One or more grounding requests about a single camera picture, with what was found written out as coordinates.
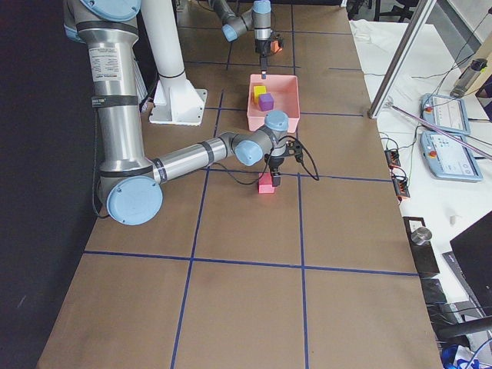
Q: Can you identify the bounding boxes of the pink foam cube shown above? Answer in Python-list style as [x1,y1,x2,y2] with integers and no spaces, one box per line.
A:
[258,173,275,194]

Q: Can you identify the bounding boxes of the yellow foam cube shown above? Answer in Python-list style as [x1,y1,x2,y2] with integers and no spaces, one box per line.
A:
[253,85,267,104]

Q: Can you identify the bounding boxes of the purple foam cube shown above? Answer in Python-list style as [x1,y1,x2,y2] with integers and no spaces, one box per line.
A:
[258,92,274,111]

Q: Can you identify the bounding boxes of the pink plastic bin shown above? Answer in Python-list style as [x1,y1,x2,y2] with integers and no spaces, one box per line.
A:
[246,73,301,133]

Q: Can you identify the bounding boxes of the upper orange connector board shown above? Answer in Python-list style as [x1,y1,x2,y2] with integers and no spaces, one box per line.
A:
[384,148,401,168]

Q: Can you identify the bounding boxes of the orange connector board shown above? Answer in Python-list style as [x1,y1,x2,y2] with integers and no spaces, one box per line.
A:
[391,175,411,201]
[384,148,401,168]

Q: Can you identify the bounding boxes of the lower orange connector board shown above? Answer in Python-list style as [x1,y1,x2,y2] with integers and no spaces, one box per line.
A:
[391,175,411,201]

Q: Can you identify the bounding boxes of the silver metal knob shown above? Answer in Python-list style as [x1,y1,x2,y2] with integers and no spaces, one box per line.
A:
[411,227,432,246]

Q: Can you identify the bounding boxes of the black block under knob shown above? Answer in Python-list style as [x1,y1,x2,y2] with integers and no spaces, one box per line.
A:
[403,217,440,278]

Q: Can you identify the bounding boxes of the lower teach pendant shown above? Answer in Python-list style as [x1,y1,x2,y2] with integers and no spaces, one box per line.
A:
[420,131,483,182]

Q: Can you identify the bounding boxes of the teach pendant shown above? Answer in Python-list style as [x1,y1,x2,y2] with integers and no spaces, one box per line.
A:
[421,93,470,135]
[420,131,483,182]

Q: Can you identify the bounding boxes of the upper teach pendant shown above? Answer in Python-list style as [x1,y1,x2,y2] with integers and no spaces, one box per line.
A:
[421,93,470,135]

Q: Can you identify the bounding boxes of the grey water bottle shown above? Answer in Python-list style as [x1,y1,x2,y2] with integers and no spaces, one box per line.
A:
[450,58,487,98]

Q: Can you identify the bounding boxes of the black monitor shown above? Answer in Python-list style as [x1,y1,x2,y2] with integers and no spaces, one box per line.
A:
[450,216,491,314]

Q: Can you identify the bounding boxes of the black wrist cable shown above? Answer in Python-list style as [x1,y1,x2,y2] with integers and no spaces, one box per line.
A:
[209,134,321,186]

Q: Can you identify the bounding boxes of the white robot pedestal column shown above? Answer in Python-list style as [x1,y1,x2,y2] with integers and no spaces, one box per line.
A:
[141,0,207,126]

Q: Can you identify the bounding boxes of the aluminium frame post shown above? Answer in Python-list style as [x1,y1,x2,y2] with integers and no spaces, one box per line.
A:
[367,0,437,119]

